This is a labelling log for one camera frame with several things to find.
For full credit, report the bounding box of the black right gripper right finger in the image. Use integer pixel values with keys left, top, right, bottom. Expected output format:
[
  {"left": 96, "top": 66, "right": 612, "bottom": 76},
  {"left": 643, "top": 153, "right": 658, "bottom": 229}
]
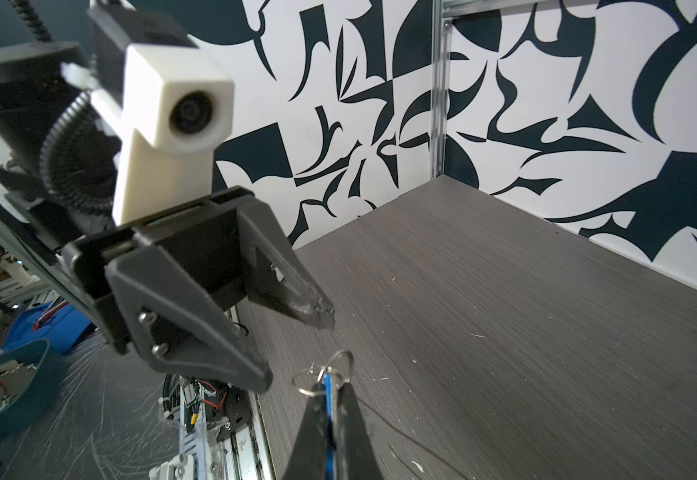
[{"left": 332, "top": 383, "right": 383, "bottom": 480}]

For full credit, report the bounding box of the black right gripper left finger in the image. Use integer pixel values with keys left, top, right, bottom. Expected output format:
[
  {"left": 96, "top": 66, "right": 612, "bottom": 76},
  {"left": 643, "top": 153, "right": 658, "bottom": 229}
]
[{"left": 284, "top": 383, "right": 330, "bottom": 480}]

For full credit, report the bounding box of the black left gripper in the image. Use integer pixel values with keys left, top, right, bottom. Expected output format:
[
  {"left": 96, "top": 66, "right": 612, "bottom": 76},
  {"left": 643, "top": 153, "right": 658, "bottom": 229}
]
[{"left": 62, "top": 187, "right": 334, "bottom": 393}]

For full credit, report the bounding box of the perforated metal crescent plate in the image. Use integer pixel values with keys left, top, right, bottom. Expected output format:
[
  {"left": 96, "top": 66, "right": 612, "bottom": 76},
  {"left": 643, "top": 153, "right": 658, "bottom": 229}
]
[{"left": 359, "top": 400, "right": 467, "bottom": 479}]

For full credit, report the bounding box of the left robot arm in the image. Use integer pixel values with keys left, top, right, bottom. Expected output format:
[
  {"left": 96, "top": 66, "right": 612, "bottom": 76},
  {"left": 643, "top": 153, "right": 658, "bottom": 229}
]
[{"left": 0, "top": 1, "right": 336, "bottom": 393}]

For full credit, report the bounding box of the teal plastic bin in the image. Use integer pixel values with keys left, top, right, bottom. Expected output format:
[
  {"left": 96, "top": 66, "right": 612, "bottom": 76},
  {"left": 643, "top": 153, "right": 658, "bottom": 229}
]
[{"left": 0, "top": 339, "right": 66, "bottom": 439}]

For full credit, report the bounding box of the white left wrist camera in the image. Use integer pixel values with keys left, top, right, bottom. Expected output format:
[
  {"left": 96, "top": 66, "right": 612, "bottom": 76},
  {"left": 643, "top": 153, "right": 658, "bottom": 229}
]
[{"left": 112, "top": 44, "right": 234, "bottom": 225}]

